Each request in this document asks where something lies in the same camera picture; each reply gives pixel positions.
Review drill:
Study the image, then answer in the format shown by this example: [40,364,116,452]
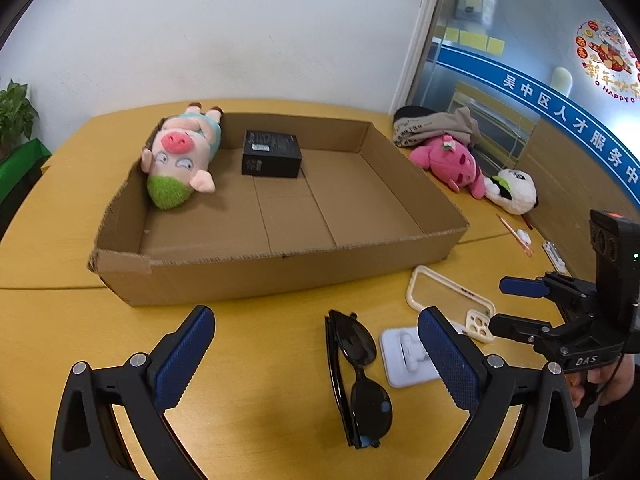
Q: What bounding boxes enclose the blue glass banner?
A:
[437,42,640,186]

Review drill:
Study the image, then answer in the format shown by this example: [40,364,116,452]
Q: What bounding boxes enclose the festive window sticker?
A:
[575,20,640,103]

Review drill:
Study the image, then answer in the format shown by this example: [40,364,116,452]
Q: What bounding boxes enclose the white clip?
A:
[542,241,566,274]

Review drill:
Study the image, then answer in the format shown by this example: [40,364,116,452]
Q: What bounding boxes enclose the person's right hand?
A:
[570,354,640,408]

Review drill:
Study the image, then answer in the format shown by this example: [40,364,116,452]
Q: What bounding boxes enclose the potted green plant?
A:
[0,78,40,161]

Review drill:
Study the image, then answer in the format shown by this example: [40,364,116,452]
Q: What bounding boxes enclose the orange pencil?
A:
[496,213,534,257]

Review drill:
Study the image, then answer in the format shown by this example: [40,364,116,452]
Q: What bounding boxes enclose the green cloth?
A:
[0,139,51,196]

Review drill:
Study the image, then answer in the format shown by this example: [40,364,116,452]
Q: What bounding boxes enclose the shallow cardboard box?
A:
[87,112,470,307]

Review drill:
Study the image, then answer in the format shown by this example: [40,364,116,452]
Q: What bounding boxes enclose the clear cream phone case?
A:
[406,265,496,343]

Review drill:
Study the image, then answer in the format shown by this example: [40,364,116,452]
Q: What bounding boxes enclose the small black box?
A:
[241,130,303,179]

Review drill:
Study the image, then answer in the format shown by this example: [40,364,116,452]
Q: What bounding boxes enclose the white panda plush toy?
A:
[482,168,539,216]

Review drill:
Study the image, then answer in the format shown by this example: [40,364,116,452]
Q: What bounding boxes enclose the beige cloth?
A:
[420,106,482,148]

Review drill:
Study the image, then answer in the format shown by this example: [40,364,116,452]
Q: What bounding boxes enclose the pink plush toy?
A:
[409,135,487,200]

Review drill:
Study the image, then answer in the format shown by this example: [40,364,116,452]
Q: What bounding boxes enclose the pale rounded object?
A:
[551,66,573,94]

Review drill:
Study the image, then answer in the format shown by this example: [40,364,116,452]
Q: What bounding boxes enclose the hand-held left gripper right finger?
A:
[417,306,583,480]

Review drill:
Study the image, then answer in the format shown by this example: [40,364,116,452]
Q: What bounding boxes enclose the person's right forearm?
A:
[590,385,640,480]

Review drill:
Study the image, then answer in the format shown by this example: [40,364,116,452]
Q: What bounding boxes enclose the black sunglasses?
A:
[325,310,394,450]

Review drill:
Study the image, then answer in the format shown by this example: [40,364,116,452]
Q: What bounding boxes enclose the pig plush toy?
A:
[140,102,224,210]

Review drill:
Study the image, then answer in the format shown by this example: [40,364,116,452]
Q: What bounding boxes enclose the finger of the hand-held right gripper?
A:
[488,312,567,352]
[499,272,596,311]

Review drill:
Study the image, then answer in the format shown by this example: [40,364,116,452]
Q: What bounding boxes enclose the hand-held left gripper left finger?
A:
[50,305,216,480]

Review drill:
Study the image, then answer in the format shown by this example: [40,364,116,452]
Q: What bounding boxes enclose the white power bank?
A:
[379,326,443,389]

